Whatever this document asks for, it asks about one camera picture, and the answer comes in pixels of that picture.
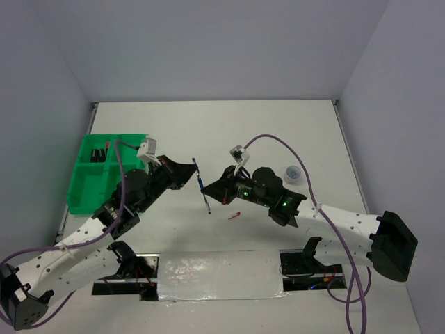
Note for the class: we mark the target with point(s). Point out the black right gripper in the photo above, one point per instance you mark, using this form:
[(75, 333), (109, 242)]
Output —
[(222, 189)]

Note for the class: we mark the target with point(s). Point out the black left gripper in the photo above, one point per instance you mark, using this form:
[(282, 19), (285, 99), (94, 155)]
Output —
[(178, 173)]

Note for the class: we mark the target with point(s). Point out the blue pen cap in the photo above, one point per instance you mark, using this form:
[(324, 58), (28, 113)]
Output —
[(194, 161)]

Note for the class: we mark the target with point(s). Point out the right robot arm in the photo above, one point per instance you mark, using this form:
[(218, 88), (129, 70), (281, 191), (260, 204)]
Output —
[(336, 236)]

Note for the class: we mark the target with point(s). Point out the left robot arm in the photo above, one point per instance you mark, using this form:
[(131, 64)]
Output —
[(92, 252)]

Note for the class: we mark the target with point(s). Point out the red pen cap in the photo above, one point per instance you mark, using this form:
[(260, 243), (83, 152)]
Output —
[(235, 215)]

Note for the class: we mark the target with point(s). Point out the clear tub of paperclips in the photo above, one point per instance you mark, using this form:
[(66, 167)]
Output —
[(293, 175)]

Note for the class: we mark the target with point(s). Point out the green compartment bin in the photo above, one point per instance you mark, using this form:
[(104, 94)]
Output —
[(92, 184)]

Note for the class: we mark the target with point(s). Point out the silver tape sheet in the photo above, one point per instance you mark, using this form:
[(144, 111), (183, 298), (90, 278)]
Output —
[(220, 276)]

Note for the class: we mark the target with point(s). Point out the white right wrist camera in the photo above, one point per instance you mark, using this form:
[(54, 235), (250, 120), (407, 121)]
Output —
[(241, 156)]

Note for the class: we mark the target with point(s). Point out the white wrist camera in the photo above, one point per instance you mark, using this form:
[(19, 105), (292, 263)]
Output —
[(147, 151), (241, 156)]

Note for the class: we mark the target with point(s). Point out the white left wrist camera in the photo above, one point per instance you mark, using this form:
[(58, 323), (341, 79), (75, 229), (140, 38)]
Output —
[(147, 151)]

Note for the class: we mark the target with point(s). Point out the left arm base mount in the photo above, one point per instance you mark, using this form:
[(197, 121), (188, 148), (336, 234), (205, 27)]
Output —
[(138, 279)]

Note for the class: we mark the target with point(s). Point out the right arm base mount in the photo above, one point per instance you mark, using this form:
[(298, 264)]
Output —
[(299, 276)]

